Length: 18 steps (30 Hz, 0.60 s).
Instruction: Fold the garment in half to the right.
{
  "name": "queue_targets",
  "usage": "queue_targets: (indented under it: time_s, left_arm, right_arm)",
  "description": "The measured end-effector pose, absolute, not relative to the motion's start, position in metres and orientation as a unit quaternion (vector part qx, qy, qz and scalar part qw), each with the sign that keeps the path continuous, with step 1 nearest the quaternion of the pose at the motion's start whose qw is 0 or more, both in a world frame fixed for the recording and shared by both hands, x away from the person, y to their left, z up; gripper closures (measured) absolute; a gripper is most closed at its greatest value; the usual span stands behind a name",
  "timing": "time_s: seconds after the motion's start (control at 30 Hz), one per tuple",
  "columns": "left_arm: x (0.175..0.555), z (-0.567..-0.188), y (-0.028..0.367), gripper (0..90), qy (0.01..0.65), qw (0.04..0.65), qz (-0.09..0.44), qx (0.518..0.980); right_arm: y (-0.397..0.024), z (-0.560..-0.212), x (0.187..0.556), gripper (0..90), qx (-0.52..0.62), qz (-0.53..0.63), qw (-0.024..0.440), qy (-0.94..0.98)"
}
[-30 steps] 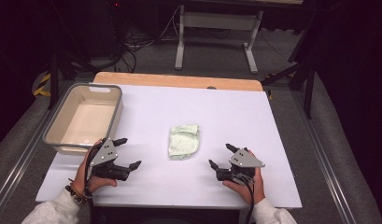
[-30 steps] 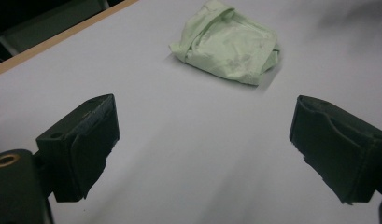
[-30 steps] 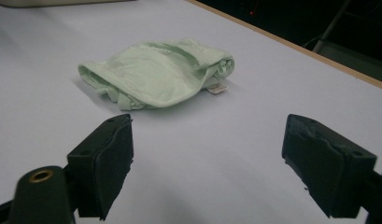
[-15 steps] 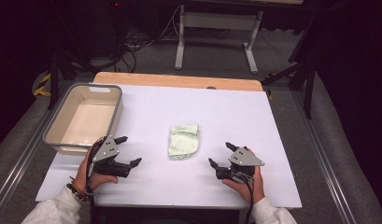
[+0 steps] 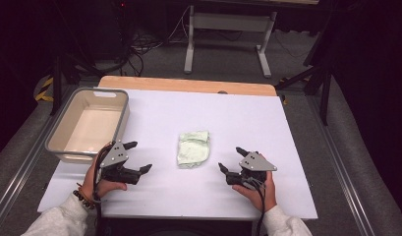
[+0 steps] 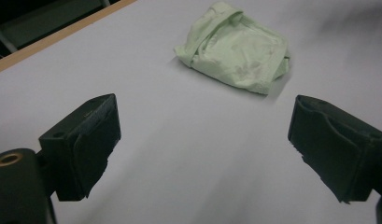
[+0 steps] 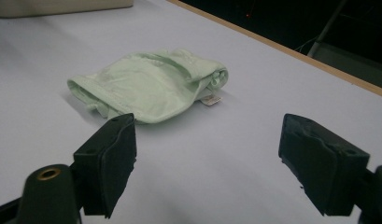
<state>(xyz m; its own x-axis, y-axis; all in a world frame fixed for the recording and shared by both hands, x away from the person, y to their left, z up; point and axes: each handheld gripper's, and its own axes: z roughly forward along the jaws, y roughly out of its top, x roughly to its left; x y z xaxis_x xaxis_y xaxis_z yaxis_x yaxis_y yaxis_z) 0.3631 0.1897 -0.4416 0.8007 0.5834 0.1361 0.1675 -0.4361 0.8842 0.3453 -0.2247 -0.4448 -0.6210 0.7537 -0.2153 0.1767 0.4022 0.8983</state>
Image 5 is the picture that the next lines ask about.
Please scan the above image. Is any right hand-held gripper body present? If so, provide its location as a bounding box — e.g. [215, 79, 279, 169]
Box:
[225, 150, 278, 192]

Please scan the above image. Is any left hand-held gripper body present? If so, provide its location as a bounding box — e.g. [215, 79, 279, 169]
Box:
[99, 140, 144, 186]

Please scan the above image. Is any light green garment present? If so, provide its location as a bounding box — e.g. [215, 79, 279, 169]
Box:
[176, 130, 211, 170]

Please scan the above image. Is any beige plastic bin grey rim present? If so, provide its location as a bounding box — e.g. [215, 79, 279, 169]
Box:
[45, 87, 132, 166]

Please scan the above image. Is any person's right hand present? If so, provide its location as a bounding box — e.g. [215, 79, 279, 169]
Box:
[232, 170, 277, 213]

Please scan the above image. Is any person's left hand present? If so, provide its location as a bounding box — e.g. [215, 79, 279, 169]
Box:
[80, 152, 128, 203]

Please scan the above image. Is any white table mat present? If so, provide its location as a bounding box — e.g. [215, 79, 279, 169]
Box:
[36, 88, 319, 220]

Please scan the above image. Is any black metal stand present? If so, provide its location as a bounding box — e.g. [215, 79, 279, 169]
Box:
[50, 53, 101, 116]

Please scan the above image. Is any black tripod stand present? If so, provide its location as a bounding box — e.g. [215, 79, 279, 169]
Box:
[274, 48, 334, 127]

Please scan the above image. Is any yellow black hazard tape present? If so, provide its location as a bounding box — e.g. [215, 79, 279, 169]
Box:
[34, 77, 55, 102]

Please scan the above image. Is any right hand-held gripper black cable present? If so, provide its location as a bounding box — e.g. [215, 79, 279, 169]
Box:
[254, 183, 268, 236]

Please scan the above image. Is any hand-held gripper black cable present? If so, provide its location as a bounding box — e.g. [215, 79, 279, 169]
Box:
[254, 183, 268, 236]
[91, 146, 106, 236]

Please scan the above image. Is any beaded bracelet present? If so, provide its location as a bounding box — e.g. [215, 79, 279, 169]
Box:
[72, 183, 101, 210]

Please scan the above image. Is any left hand-held gripper black cable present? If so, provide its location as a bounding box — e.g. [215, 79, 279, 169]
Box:
[91, 146, 106, 236]

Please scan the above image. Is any aluminium floor rail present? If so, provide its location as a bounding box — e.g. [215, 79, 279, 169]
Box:
[0, 107, 62, 227]
[308, 96, 376, 236]

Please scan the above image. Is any bundle of black floor cables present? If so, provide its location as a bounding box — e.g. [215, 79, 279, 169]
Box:
[116, 32, 177, 78]

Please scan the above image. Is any white metal desk frame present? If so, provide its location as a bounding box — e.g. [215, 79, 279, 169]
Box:
[183, 4, 278, 79]

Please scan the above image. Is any thin white cable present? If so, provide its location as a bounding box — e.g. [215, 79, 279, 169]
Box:
[167, 4, 192, 43]

